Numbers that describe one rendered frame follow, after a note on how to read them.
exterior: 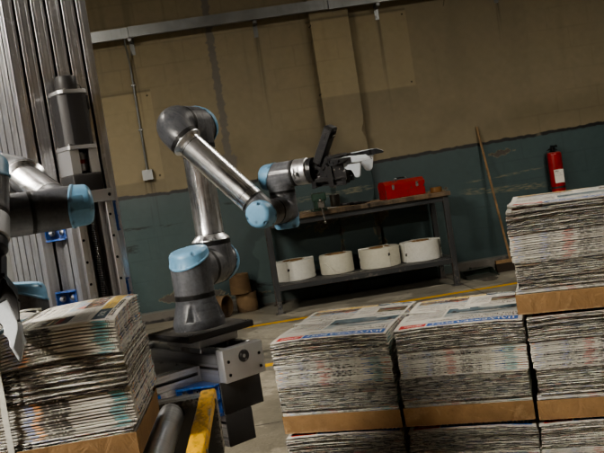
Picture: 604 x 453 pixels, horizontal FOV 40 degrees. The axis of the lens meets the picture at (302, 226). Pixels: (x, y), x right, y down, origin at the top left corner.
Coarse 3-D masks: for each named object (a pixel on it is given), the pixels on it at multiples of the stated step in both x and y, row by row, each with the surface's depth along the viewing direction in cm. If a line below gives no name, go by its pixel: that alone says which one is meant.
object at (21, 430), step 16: (0, 336) 124; (0, 352) 124; (0, 368) 124; (16, 368) 123; (16, 384) 124; (16, 400) 124; (0, 416) 125; (16, 416) 125; (0, 432) 125; (16, 432) 125; (0, 448) 125; (16, 448) 125
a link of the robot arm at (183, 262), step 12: (180, 252) 236; (192, 252) 234; (204, 252) 236; (180, 264) 233; (192, 264) 233; (204, 264) 235; (216, 264) 241; (180, 276) 233; (192, 276) 233; (204, 276) 235; (216, 276) 241; (180, 288) 234; (192, 288) 233; (204, 288) 234
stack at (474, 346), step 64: (320, 320) 212; (384, 320) 198; (448, 320) 185; (512, 320) 176; (576, 320) 172; (320, 384) 191; (384, 384) 186; (448, 384) 182; (512, 384) 178; (576, 384) 174; (320, 448) 193; (384, 448) 188; (448, 448) 183; (512, 448) 178; (576, 448) 174
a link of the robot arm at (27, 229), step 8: (24, 192) 142; (16, 200) 139; (24, 200) 140; (16, 208) 139; (24, 208) 139; (16, 216) 138; (24, 216) 139; (16, 224) 139; (24, 224) 139; (32, 224) 140; (16, 232) 140; (24, 232) 141; (32, 232) 142
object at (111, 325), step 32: (32, 320) 136; (64, 320) 129; (96, 320) 124; (128, 320) 139; (32, 352) 124; (64, 352) 125; (96, 352) 124; (128, 352) 130; (32, 384) 124; (64, 384) 125; (96, 384) 125; (128, 384) 125; (32, 416) 125; (64, 416) 125; (96, 416) 125; (128, 416) 126; (32, 448) 125
